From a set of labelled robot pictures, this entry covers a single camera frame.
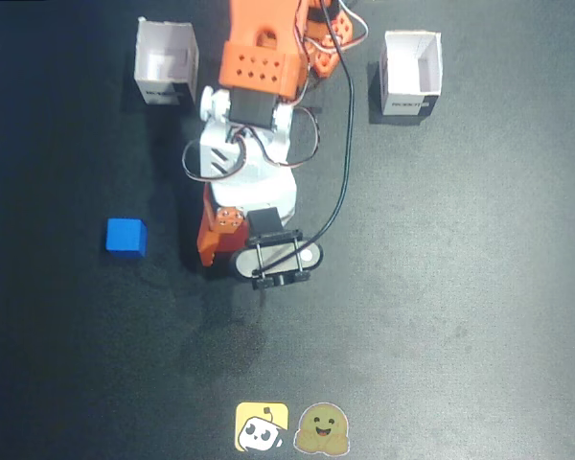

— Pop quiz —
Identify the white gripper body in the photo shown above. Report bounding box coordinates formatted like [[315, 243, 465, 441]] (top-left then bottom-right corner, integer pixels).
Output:
[[205, 170, 298, 229]]

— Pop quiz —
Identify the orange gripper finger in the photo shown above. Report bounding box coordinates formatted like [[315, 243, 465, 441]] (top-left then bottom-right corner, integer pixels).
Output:
[[196, 187, 247, 267]]

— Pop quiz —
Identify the blue cube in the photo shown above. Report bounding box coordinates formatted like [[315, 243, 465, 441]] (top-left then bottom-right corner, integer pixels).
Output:
[[105, 218, 149, 259]]

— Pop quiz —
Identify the white open cardboard box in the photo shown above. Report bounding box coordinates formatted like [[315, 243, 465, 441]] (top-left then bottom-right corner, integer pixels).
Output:
[[133, 17, 200, 107], [379, 31, 444, 118]]

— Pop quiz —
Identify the yellow robot sticker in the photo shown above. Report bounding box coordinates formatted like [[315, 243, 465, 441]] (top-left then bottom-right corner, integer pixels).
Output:
[[234, 402, 290, 452]]

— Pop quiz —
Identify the hugging face emoji sticker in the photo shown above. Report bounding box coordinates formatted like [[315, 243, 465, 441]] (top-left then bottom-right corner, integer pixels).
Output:
[[292, 402, 352, 454]]

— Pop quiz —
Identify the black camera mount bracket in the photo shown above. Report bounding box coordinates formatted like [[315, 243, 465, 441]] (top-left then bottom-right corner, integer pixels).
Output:
[[245, 208, 313, 292]]

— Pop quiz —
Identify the silver oval wrist camera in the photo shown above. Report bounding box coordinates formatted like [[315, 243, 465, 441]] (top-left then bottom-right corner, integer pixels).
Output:
[[229, 239, 325, 284]]

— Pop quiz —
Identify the white and red servo wire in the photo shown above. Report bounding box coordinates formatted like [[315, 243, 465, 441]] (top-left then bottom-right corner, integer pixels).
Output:
[[294, 0, 370, 54], [248, 104, 323, 170], [181, 125, 250, 183]]

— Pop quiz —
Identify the black camera cable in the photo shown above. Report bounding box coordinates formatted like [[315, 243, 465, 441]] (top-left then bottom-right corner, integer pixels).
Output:
[[256, 0, 356, 279]]

